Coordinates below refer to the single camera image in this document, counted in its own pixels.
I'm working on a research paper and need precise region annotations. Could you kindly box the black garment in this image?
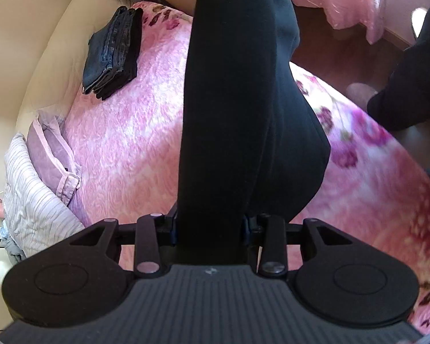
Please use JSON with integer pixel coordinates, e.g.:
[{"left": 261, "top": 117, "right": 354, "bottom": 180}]
[{"left": 175, "top": 0, "right": 330, "bottom": 265}]

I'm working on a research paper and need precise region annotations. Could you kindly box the pink rose bed blanket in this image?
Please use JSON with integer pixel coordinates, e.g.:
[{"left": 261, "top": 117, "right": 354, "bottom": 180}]
[{"left": 62, "top": 2, "right": 430, "bottom": 334}]

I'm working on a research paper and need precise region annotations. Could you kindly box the person's black-trousered leg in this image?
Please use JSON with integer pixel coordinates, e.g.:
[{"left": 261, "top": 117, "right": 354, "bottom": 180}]
[{"left": 367, "top": 8, "right": 430, "bottom": 131}]

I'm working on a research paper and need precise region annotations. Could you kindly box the cream quilted headboard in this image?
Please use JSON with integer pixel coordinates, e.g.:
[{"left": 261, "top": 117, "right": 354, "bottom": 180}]
[{"left": 13, "top": 0, "right": 202, "bottom": 141}]

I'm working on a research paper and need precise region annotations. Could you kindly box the grey striped rolled duvet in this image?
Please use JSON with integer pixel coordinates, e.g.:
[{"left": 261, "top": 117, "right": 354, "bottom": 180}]
[{"left": 3, "top": 134, "right": 84, "bottom": 257}]

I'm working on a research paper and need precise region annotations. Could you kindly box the folded dark jeans stack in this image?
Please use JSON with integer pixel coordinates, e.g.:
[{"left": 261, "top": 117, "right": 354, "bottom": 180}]
[{"left": 82, "top": 5, "right": 144, "bottom": 100}]

